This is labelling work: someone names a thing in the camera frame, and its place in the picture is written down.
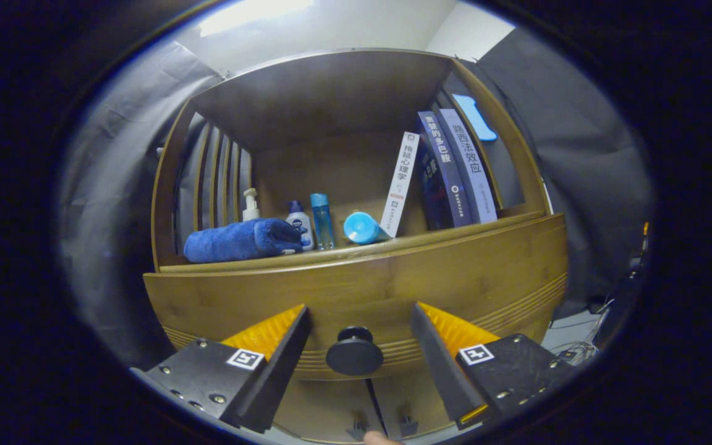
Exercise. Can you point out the white bottle with blue cap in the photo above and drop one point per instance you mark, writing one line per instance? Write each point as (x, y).
(300, 225)

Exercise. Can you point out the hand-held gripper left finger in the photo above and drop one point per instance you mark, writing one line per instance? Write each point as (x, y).
(279, 371)

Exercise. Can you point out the dark blue book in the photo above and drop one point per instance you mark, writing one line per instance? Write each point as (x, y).
(449, 179)

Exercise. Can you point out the blue and white tube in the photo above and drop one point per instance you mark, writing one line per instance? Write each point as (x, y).
(362, 227)

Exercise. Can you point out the black backdrop cloth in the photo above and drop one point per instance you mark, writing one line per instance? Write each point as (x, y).
(578, 154)

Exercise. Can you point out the folded blue towel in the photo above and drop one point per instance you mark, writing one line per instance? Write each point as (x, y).
(238, 241)

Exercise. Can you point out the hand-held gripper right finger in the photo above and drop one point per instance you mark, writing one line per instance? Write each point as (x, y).
(437, 371)

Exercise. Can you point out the light purple book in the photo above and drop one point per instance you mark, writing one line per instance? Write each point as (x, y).
(473, 167)

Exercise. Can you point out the wooden cabinet door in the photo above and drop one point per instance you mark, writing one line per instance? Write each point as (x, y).
(319, 408)
(418, 402)

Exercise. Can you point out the white book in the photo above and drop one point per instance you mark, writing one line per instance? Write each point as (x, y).
(400, 185)

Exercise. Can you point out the black round drawer knob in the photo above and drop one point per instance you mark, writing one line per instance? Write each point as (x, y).
(354, 355)

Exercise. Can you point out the white pump bottle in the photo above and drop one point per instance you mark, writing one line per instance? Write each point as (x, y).
(251, 212)

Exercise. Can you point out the translucent blue bottle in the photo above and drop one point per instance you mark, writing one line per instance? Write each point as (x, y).
(322, 222)

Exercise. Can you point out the wooden cabinet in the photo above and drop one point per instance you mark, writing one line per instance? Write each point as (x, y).
(331, 99)

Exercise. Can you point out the wooden countertop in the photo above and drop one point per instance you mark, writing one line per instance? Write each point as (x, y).
(430, 238)

